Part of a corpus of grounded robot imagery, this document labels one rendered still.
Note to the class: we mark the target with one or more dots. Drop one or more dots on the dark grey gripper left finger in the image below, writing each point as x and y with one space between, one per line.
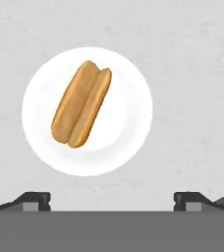
35 199

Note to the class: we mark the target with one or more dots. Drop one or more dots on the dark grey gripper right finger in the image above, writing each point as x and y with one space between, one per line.
188 198

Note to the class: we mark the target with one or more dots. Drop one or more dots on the white round plate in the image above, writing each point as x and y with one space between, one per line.
123 131

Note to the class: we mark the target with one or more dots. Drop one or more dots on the tan hot dog bun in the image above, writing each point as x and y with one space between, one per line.
81 105

